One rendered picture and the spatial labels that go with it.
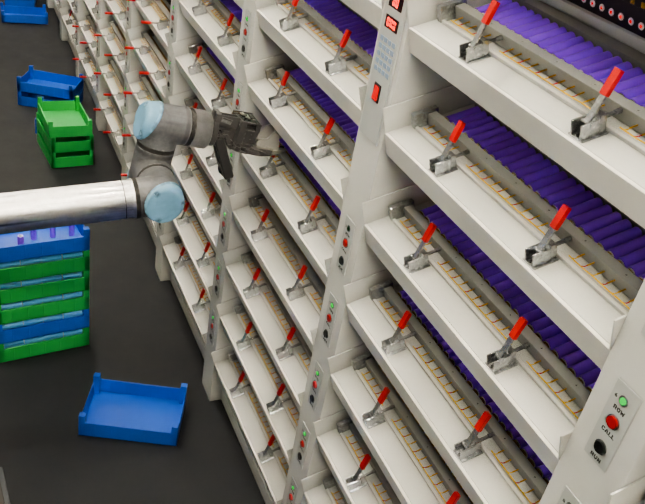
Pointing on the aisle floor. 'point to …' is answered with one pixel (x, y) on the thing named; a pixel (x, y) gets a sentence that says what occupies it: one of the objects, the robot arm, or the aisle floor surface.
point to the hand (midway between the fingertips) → (279, 150)
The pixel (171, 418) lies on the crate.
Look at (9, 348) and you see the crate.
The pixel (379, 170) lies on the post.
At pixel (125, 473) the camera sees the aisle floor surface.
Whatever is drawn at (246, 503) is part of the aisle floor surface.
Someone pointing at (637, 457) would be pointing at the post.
